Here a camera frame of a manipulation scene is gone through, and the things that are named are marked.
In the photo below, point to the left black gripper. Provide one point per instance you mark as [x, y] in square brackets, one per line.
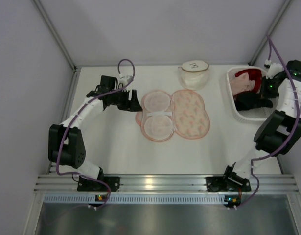
[128, 100]

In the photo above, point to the white plastic laundry basket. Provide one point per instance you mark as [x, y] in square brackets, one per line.
[253, 115]

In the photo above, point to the red garment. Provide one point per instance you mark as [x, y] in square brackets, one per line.
[255, 75]

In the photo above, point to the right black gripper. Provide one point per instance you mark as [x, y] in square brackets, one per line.
[259, 98]

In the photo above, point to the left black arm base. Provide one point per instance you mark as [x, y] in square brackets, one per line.
[86, 185]

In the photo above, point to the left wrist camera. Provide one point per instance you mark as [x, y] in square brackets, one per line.
[125, 79]

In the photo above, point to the pink floral laundry bag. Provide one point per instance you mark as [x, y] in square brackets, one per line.
[182, 113]

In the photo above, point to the black garment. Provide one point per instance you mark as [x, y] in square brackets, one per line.
[250, 100]

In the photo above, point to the aluminium mounting rail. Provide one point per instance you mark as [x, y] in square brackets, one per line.
[134, 183]

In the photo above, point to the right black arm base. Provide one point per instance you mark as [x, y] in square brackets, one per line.
[227, 184]

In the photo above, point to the white round mesh laundry bag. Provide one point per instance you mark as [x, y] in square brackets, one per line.
[193, 75]

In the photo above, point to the white slotted cable duct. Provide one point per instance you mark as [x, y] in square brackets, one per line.
[141, 199]

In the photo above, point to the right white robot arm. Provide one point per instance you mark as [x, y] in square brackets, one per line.
[282, 128]

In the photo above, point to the pink garment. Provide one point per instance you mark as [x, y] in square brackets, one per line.
[241, 84]

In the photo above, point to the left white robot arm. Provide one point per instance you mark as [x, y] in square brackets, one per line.
[66, 146]

